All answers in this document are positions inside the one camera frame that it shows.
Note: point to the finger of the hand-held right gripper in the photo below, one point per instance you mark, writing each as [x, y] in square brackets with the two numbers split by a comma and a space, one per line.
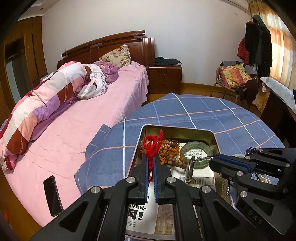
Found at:
[229, 171]
[233, 160]

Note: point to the white air conditioner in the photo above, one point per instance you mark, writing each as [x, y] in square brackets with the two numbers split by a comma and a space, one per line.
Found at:
[238, 3]

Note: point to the rattan chair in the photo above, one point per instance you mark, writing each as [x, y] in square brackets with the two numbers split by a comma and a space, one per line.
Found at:
[217, 76]

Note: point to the white floral cloth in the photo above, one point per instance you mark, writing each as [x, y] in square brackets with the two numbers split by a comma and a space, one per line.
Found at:
[92, 85]

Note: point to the purple cloth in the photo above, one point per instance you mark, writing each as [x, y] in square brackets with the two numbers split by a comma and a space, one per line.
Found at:
[109, 71]

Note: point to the bed with pink sheet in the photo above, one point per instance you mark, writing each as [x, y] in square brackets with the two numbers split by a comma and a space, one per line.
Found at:
[81, 139]

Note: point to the wooden wardrobe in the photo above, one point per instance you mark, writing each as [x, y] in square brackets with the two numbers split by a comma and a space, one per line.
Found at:
[34, 46]

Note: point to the pale floral desk cover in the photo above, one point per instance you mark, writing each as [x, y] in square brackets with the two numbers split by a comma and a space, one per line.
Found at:
[277, 88]

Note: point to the dark wooden desk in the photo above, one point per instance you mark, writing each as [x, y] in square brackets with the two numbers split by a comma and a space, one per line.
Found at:
[275, 111]

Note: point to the maroon garment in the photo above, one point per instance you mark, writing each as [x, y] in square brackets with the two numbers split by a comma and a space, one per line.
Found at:
[249, 90]

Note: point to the green jade bangle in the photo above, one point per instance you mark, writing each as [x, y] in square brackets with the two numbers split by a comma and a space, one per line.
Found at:
[196, 144]

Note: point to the blue plaid tablecloth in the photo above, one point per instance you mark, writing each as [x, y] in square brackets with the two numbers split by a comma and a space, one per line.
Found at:
[208, 111]

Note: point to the hanging black coats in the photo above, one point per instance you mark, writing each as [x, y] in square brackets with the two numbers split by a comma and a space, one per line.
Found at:
[259, 46]

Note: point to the wooden headboard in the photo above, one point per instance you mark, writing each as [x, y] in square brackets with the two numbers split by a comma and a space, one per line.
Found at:
[104, 44]

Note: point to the pink metal tin box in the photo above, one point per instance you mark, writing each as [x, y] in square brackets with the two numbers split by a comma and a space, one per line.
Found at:
[185, 135]

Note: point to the silver bangle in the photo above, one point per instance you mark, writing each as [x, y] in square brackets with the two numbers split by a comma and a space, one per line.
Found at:
[187, 171]

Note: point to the newspaper sheet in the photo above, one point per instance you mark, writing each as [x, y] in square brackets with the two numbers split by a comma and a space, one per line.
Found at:
[141, 215]

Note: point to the colourful patterned cushion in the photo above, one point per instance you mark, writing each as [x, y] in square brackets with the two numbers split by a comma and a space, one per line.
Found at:
[233, 74]

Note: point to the red jacket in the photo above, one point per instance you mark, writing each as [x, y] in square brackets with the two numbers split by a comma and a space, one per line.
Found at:
[241, 51]

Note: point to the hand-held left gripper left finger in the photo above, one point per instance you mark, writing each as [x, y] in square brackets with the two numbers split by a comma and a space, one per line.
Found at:
[145, 183]

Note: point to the wooden nightstand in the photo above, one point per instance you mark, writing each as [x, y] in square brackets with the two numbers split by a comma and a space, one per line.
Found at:
[164, 78]

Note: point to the black smartphone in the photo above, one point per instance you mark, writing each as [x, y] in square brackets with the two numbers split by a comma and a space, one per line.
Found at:
[52, 197]

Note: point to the dark folded clothes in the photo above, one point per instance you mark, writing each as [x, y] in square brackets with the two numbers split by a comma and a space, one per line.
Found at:
[166, 61]

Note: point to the orange white curtain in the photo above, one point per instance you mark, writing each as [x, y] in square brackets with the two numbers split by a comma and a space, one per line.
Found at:
[279, 46]

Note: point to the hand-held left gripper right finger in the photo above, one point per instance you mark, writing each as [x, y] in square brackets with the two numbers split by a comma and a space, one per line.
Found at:
[155, 185]

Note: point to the floral pillow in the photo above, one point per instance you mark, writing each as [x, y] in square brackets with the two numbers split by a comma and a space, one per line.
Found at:
[115, 56]

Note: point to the grey garment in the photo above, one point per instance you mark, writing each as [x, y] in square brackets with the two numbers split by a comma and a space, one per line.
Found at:
[231, 63]

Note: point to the pink white patchwork quilt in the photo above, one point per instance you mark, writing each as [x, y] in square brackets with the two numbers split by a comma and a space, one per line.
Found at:
[41, 104]

